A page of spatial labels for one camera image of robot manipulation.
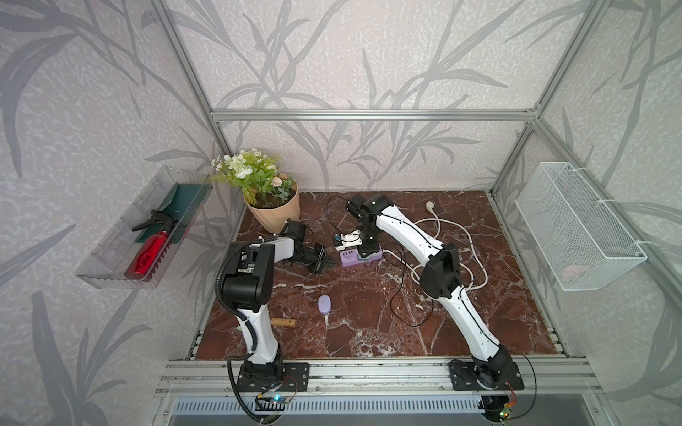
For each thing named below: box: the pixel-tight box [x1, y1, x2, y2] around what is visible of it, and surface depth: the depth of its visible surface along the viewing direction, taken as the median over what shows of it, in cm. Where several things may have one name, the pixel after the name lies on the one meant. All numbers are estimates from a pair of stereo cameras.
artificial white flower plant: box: [210, 148, 296, 209], surface depth 90 cm
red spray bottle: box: [124, 230, 168, 281], surface depth 61 cm
